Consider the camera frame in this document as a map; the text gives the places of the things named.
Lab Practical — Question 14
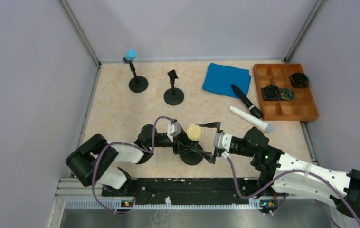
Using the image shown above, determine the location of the black mic stand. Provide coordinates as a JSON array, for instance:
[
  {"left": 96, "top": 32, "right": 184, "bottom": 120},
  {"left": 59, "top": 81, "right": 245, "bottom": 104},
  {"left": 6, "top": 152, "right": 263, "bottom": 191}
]
[
  {"left": 179, "top": 141, "right": 203, "bottom": 166},
  {"left": 129, "top": 61, "right": 149, "bottom": 93},
  {"left": 163, "top": 69, "right": 184, "bottom": 106}
]

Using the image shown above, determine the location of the yellow toy microphone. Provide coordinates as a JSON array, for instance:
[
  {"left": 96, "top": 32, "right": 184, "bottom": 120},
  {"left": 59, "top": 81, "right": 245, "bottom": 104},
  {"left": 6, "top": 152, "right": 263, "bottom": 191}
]
[{"left": 186, "top": 124, "right": 203, "bottom": 141}]

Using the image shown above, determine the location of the blue toy microphone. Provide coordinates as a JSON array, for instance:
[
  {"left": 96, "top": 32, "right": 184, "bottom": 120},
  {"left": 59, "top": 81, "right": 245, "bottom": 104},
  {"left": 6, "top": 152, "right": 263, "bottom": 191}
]
[{"left": 123, "top": 49, "right": 137, "bottom": 64}]

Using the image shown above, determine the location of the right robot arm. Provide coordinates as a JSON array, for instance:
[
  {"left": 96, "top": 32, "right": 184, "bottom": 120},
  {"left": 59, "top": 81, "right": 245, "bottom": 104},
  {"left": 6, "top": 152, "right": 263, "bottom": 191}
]
[{"left": 186, "top": 122, "right": 360, "bottom": 221}]

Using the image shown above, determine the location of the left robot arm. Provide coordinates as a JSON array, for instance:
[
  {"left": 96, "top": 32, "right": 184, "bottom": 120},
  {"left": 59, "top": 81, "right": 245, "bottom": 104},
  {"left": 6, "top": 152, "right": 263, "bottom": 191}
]
[{"left": 66, "top": 123, "right": 186, "bottom": 189}]

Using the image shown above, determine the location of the white toy microphone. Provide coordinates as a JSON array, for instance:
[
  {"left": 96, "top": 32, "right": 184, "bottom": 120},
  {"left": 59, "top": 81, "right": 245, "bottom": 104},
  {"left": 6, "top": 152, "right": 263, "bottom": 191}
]
[{"left": 229, "top": 106, "right": 275, "bottom": 133}]

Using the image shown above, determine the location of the black toy microphone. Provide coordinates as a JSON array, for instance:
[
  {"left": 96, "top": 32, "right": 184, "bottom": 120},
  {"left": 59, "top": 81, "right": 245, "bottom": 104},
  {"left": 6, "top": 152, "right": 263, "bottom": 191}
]
[{"left": 231, "top": 84, "right": 263, "bottom": 119}]

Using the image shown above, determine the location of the blue folded cloth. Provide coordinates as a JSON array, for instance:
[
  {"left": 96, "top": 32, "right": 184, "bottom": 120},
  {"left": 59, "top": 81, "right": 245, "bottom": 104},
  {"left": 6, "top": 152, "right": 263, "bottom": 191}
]
[{"left": 202, "top": 63, "right": 251, "bottom": 98}]

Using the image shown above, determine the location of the wooden compartment tray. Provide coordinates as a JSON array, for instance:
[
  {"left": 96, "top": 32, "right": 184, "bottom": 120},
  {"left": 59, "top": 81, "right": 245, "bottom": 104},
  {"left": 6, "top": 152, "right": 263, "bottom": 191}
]
[{"left": 253, "top": 64, "right": 319, "bottom": 122}]

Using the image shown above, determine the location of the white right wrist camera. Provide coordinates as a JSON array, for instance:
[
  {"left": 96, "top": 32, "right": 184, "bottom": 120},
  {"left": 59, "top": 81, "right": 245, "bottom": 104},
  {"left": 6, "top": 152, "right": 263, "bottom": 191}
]
[{"left": 213, "top": 133, "right": 232, "bottom": 159}]

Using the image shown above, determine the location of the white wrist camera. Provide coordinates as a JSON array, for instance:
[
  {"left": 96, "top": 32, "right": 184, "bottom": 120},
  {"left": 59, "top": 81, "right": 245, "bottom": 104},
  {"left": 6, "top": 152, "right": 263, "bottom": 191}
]
[
  {"left": 213, "top": 133, "right": 232, "bottom": 159},
  {"left": 166, "top": 122, "right": 182, "bottom": 143}
]

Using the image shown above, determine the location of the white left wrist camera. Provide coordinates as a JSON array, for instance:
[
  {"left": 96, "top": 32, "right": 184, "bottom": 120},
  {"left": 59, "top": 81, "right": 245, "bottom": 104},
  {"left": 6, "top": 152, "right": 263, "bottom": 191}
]
[{"left": 166, "top": 122, "right": 182, "bottom": 143}]

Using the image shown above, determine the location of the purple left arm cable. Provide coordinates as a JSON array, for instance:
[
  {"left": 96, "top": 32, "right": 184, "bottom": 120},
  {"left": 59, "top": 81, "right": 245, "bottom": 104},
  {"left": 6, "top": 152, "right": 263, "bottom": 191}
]
[{"left": 91, "top": 116, "right": 174, "bottom": 215}]

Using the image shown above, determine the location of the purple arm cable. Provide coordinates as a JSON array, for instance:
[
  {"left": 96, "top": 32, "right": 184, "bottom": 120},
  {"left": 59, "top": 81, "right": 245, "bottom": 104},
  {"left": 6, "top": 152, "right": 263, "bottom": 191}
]
[
  {"left": 225, "top": 154, "right": 360, "bottom": 228},
  {"left": 91, "top": 116, "right": 174, "bottom": 215}
]

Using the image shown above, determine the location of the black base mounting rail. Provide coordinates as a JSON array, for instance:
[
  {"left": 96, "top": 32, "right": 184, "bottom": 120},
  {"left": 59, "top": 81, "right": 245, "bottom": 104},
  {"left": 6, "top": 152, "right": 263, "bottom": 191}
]
[{"left": 101, "top": 178, "right": 281, "bottom": 207}]

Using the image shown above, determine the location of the yellow black coiled cable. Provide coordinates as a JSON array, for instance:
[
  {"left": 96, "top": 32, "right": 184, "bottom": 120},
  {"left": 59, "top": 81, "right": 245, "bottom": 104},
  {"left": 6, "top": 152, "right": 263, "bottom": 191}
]
[{"left": 279, "top": 87, "right": 295, "bottom": 101}]

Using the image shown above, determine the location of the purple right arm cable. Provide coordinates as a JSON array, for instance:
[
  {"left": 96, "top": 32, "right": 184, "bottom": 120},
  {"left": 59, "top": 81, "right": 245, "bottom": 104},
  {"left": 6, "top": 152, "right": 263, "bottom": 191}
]
[{"left": 225, "top": 154, "right": 360, "bottom": 228}]

